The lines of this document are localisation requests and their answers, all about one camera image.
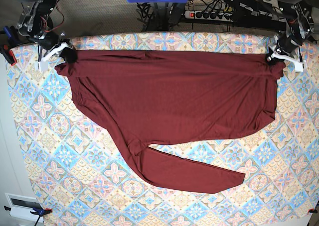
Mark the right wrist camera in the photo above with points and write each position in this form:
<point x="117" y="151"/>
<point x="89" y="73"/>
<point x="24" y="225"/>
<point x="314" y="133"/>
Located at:
<point x="42" y="66"/>

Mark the orange clamp right edge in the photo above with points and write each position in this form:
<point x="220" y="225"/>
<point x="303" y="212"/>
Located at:
<point x="313" y="211"/>

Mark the blue clamp upper left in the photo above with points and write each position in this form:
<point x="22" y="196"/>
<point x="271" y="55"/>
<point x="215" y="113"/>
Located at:
<point x="12" y="41"/>

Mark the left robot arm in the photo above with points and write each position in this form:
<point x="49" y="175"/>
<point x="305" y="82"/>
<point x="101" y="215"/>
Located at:
<point x="300" y="26"/>

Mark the patterned tablecloth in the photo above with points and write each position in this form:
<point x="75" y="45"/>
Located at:
<point x="76" y="170"/>

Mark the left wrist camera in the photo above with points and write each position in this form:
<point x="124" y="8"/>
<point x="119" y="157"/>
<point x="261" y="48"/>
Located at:
<point x="299" y="66"/>

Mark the blue clamp lower left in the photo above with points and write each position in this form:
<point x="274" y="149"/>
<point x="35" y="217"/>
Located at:
<point x="37" y="212"/>

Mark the maroon t-shirt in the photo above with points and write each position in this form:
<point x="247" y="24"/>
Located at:
<point x="169" y="97"/>

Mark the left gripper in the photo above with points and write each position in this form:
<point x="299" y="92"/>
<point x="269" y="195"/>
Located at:
<point x="284" y="48"/>

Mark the white floor vent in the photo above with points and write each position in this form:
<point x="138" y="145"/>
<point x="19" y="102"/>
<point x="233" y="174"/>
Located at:
<point x="22" y="206"/>

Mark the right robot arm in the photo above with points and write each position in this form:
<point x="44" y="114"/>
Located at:
<point x="36" y="25"/>

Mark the blue clamp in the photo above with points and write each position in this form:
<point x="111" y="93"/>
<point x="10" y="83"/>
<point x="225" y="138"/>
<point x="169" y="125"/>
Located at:
<point x="12" y="41"/>
<point x="37" y="212"/>

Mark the white power strip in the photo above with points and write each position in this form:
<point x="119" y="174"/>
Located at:
<point x="208" y="15"/>

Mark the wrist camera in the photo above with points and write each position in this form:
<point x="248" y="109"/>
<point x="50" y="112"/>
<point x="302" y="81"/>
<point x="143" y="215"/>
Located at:
<point x="299" y="66"/>
<point x="42" y="66"/>

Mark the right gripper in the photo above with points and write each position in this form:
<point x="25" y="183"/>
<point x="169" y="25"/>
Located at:
<point x="55" y="45"/>

